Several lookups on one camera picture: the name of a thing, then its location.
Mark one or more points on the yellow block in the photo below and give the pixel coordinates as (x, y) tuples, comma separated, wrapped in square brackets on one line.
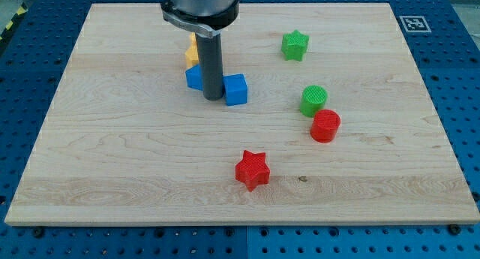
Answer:
[(191, 54)]

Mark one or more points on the red cylinder block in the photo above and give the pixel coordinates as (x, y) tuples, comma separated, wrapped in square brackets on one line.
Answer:
[(325, 126)]

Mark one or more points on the red star block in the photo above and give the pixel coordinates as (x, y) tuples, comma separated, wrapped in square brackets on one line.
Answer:
[(252, 170)]

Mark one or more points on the green star block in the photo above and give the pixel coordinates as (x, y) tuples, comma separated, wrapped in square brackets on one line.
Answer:
[(294, 45)]

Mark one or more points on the wooden board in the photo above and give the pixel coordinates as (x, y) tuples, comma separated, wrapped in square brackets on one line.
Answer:
[(125, 142)]

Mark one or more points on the blue triangle block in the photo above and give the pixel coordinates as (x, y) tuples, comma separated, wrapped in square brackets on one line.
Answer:
[(194, 78)]

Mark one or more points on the fiducial marker tag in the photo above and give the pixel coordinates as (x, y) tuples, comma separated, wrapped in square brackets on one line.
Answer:
[(415, 24)]

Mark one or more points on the green cylinder block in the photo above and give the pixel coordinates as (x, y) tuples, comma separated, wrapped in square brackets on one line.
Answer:
[(313, 99)]

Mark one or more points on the black yellow hazard tape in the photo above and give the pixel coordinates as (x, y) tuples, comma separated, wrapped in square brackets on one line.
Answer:
[(14, 22)]

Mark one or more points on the blue cube block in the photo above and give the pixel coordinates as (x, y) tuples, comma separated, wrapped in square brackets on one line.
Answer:
[(236, 89)]

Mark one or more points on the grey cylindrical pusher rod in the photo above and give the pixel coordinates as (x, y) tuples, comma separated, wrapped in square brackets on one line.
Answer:
[(211, 66)]

